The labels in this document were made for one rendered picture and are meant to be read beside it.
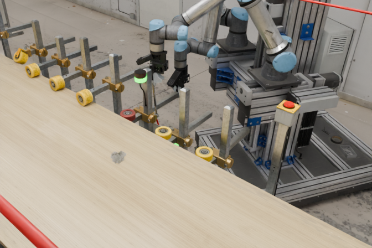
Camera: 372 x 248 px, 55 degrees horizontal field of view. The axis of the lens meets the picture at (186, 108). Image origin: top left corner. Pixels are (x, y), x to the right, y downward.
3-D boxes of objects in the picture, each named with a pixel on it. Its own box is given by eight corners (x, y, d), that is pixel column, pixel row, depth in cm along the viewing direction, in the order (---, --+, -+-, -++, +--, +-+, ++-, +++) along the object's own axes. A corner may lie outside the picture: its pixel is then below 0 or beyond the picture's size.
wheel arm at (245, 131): (244, 132, 198) (244, 125, 195) (249, 134, 196) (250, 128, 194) (197, 172, 168) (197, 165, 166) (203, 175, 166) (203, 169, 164)
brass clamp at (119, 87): (109, 83, 212) (109, 75, 209) (125, 90, 205) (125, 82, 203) (101, 87, 208) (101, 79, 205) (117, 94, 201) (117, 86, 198)
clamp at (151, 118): (139, 112, 204) (139, 104, 202) (157, 120, 197) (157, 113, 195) (133, 116, 200) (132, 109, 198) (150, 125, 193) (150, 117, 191)
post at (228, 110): (219, 182, 184) (228, 102, 159) (225, 185, 182) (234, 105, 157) (215, 185, 182) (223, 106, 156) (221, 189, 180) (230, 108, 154)
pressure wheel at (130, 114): (129, 123, 198) (128, 106, 192) (139, 129, 194) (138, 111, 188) (118, 130, 193) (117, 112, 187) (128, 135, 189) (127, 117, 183)
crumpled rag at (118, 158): (112, 150, 161) (112, 146, 160) (127, 151, 161) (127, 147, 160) (107, 163, 154) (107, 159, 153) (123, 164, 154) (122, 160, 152)
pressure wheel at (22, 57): (18, 62, 241) (23, 52, 241) (25, 65, 237) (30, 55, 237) (11, 59, 236) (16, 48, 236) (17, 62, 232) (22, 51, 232)
